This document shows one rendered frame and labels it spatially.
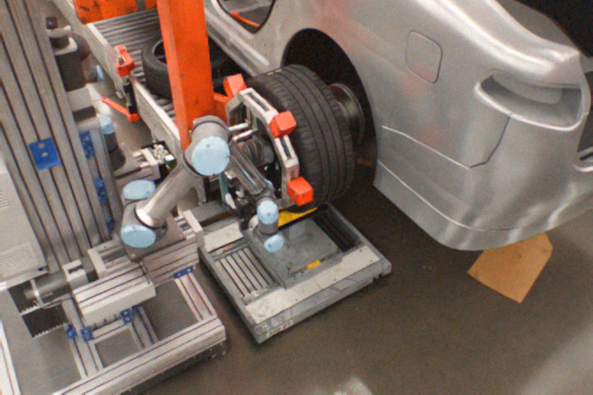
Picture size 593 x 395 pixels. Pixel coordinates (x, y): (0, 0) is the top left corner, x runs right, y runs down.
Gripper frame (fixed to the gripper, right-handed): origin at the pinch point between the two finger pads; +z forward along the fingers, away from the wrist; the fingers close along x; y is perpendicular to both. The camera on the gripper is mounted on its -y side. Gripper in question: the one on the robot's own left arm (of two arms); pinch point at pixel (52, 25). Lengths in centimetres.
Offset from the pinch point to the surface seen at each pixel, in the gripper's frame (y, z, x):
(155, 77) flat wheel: 73, 77, 54
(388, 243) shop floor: 102, -73, 168
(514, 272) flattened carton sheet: 94, -113, 223
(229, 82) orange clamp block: 3, -54, 72
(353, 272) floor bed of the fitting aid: 99, -92, 137
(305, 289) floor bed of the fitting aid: 102, -96, 109
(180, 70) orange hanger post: 7, -33, 54
